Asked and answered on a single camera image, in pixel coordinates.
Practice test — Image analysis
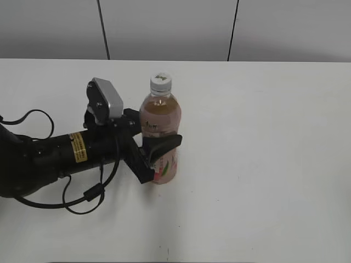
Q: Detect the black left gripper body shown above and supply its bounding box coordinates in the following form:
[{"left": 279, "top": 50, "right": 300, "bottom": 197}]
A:
[{"left": 83, "top": 111, "right": 154, "bottom": 184}]

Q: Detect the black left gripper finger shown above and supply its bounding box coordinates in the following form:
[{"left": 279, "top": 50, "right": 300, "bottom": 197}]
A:
[
  {"left": 123, "top": 108, "right": 141, "bottom": 136},
  {"left": 142, "top": 134, "right": 183, "bottom": 166}
]

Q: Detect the pink oolong tea bottle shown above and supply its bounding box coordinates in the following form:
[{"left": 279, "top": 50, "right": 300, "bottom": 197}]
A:
[{"left": 139, "top": 88, "right": 182, "bottom": 185}]

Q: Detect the white bottle cap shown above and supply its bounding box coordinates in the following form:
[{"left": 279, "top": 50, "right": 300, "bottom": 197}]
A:
[{"left": 150, "top": 72, "right": 172, "bottom": 93}]

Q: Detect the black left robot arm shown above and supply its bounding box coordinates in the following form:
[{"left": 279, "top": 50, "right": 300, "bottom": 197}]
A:
[{"left": 1, "top": 108, "right": 182, "bottom": 198}]

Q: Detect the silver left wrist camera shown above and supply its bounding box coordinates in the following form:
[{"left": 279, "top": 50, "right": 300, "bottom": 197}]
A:
[{"left": 86, "top": 77, "right": 124, "bottom": 125}]

